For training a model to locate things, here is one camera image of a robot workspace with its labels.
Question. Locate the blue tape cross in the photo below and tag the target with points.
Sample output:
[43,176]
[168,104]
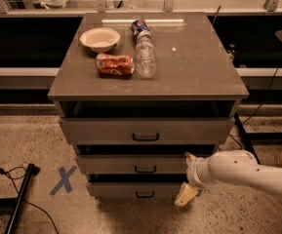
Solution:
[64,180]

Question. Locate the grey top drawer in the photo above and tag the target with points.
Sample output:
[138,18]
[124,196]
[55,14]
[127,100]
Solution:
[121,131]

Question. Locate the black stand leg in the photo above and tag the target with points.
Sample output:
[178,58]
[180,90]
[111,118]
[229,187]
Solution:
[243,134]
[12,206]

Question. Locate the grey drawer cabinet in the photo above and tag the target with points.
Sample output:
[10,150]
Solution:
[194,79]

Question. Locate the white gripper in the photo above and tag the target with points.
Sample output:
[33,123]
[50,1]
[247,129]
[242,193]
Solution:
[192,172]

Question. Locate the white bowl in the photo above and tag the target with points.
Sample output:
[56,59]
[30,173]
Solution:
[100,40]

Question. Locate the crushed orange soda can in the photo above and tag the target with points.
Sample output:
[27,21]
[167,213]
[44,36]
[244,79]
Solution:
[115,65]

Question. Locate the black stand leg right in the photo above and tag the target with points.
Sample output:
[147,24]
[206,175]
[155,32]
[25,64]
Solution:
[243,134]

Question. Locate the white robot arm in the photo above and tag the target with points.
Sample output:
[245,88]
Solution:
[237,167]

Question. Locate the clear plastic bottle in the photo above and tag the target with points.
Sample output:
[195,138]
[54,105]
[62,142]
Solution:
[145,55]

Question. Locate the black stand leg left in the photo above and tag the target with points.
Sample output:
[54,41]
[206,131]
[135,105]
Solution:
[12,206]

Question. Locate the blue pepsi can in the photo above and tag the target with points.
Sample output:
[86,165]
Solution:
[138,26]

